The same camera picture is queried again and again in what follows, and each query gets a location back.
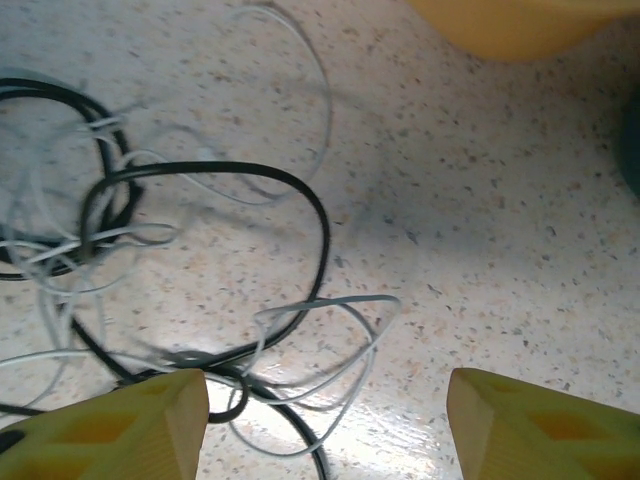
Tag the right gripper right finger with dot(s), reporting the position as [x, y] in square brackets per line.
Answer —
[540, 440]

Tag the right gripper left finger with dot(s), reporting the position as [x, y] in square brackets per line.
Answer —
[125, 435]

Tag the teal plastic tray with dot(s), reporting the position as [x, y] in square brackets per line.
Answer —
[631, 150]

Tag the orange plastic tray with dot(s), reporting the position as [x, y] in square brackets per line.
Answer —
[510, 30]

